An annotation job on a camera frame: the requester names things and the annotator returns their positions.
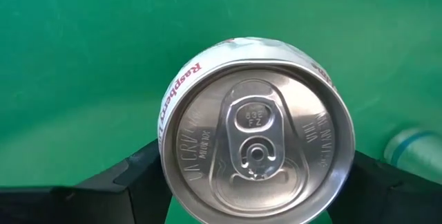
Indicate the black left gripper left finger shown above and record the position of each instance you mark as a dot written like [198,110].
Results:
[86,205]

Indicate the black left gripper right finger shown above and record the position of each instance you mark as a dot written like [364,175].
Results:
[390,200]

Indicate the blue silver Red Bull can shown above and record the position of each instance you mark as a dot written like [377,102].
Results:
[414,155]

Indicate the white red Spindrift can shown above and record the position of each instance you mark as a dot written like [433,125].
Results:
[257,141]

